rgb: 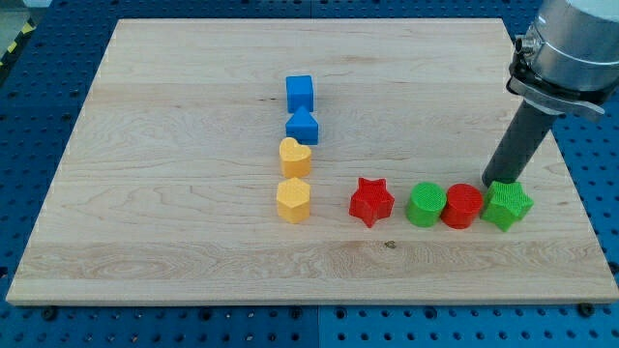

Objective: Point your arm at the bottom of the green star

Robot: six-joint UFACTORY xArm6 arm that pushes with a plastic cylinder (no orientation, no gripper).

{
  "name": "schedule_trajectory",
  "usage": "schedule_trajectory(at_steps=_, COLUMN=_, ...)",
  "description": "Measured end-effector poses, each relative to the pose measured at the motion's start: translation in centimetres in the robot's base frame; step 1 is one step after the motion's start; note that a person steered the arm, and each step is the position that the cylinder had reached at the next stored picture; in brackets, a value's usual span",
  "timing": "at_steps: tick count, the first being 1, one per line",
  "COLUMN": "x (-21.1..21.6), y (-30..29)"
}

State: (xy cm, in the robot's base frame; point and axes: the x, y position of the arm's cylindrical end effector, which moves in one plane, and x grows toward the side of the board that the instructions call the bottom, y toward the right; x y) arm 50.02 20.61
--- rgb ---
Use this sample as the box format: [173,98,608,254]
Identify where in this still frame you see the red star block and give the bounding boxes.
[349,177,395,228]

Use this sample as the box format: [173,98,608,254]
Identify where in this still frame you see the blue triangle block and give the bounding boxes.
[285,106,319,145]

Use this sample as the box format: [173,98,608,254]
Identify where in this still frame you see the green star block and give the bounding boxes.
[481,181,534,232]

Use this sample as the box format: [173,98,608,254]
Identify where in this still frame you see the red cylinder block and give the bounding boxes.
[441,183,484,229]

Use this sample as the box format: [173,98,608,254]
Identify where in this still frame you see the light wooden board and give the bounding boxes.
[7,19,618,306]

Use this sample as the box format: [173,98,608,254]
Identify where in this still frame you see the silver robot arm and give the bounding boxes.
[507,0,618,122]

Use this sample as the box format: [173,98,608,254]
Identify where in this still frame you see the green cylinder block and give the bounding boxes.
[405,182,447,227]

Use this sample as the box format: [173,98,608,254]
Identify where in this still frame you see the yellow hexagon block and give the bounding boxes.
[276,178,310,223]

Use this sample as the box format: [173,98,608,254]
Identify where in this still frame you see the blue cube block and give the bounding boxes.
[285,75,314,113]

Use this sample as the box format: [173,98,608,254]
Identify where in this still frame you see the yellow heart block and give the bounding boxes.
[279,137,312,178]

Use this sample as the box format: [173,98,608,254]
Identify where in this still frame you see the dark grey cylindrical pointer rod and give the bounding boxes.
[482,101,559,187]

